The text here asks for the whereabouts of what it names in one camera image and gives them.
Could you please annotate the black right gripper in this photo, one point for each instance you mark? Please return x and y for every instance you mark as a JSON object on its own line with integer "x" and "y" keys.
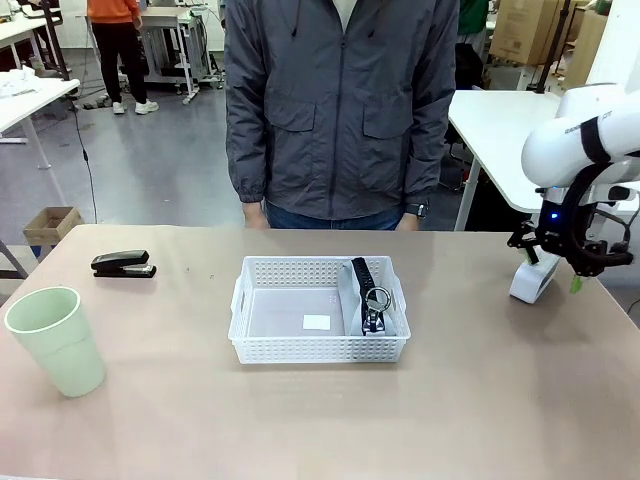
{"x": 552, "y": 227}

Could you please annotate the white rectangular box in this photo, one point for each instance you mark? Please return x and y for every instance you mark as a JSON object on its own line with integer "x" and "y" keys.
{"x": 530, "y": 285}

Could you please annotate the black stapler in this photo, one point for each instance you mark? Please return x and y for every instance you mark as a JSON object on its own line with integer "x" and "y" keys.
{"x": 120, "y": 260}

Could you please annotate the pale green plastic cup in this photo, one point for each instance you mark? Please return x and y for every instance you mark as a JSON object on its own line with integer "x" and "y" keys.
{"x": 65, "y": 350}

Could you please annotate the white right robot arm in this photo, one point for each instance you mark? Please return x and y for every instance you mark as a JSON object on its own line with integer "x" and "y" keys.
{"x": 555, "y": 150}

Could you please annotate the person's right forearm grey sleeve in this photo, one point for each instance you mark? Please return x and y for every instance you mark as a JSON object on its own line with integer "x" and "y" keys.
{"x": 247, "y": 160}

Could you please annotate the person's left forearm grey sleeve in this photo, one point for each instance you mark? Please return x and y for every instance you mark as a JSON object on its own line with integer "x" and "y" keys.
{"x": 425, "y": 160}

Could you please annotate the white perforated plastic basket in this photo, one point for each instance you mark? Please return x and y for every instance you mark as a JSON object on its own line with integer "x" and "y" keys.
{"x": 320, "y": 350}

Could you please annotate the person's left hand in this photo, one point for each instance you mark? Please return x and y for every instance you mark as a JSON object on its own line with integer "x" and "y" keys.
{"x": 410, "y": 223}

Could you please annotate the person's right hand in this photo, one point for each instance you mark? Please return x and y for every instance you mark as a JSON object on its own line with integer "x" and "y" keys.
{"x": 254, "y": 216}

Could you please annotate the large white table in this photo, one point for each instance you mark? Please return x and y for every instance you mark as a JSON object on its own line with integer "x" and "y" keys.
{"x": 500, "y": 130}

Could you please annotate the black wristwatch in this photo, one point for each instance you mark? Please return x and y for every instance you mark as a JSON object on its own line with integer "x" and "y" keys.
{"x": 419, "y": 210}

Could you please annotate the black pole stand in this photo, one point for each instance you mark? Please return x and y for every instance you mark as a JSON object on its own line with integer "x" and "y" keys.
{"x": 547, "y": 60}

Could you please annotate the grey flat pouch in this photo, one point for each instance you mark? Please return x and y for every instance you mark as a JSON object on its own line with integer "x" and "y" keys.
{"x": 346, "y": 295}

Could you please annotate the black chair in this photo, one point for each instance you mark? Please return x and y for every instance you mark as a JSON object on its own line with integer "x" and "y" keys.
{"x": 467, "y": 65}

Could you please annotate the tall plain cardboard box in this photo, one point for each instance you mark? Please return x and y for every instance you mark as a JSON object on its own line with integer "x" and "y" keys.
{"x": 587, "y": 50}

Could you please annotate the large brown cardboard box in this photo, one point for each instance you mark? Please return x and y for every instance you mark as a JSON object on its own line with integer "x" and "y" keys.
{"x": 527, "y": 30}

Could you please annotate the white sticker label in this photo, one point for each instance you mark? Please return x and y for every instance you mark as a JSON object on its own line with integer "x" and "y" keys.
{"x": 317, "y": 323}

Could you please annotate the person in green top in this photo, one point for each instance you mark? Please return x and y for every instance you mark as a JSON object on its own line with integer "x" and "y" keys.
{"x": 472, "y": 17}

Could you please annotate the person in grey jacket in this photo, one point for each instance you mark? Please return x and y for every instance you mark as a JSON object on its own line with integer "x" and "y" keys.
{"x": 340, "y": 110}

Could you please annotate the person in orange top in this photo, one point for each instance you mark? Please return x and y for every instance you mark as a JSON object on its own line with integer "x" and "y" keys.
{"x": 117, "y": 45}

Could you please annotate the small open cardboard box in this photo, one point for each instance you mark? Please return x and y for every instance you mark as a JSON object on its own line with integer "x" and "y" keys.
{"x": 52, "y": 225}

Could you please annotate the crumpled white cloth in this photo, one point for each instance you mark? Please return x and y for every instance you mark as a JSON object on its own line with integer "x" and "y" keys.
{"x": 17, "y": 82}

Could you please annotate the white desk black legs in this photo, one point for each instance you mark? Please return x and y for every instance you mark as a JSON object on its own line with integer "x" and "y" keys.
{"x": 30, "y": 32}

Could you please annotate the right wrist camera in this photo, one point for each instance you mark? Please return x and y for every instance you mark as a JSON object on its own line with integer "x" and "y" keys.
{"x": 619, "y": 194}

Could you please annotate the white frame workbench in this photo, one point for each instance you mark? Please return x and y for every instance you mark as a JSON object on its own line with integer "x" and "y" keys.
{"x": 170, "y": 30}

